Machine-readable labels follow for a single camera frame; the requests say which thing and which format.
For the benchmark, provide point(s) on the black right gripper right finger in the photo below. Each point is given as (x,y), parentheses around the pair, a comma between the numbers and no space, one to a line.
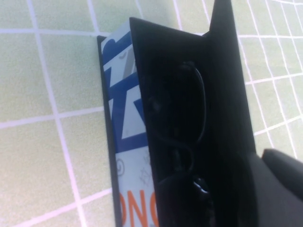
(288,175)

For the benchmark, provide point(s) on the black printed glasses case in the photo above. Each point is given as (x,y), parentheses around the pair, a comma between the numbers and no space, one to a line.
(127,118)

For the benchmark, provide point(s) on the green white-grid tablecloth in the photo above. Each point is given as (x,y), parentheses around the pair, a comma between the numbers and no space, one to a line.
(47,94)

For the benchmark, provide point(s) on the black framed glasses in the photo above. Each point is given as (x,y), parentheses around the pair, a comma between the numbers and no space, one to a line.
(187,101)

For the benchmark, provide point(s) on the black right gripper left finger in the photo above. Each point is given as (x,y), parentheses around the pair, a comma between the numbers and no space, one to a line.
(272,203)

